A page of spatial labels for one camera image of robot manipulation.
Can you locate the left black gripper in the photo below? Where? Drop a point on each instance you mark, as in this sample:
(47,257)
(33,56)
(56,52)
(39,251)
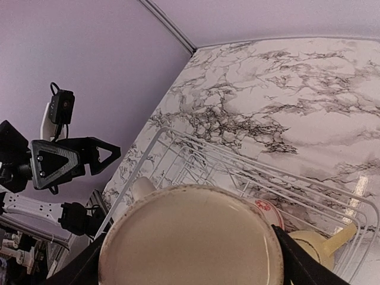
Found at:
(51,165)

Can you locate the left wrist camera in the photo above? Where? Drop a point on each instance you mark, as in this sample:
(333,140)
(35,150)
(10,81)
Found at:
(57,115)

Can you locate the left aluminium frame post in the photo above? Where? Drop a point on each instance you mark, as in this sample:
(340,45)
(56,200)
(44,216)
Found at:
(169,25)

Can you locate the tall shell patterned mug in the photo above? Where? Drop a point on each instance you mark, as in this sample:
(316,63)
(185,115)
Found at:
(190,234)

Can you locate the yellow ceramic cup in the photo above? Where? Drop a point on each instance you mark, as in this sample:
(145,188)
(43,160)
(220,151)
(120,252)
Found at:
(320,248)

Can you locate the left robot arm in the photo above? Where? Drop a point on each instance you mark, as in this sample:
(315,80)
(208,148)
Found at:
(16,149)

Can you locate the white wire dish rack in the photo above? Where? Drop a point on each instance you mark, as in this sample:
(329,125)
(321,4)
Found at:
(307,200)

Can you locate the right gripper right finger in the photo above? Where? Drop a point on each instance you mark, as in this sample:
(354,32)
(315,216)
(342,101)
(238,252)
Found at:
(299,267)

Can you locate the white red patterned teacup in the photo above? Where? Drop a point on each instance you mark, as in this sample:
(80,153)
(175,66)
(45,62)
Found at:
(270,212)

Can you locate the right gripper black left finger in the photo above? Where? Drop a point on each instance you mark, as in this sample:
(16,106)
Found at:
(82,270)

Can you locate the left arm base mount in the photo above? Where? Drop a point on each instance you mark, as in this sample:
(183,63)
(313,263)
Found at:
(81,220)

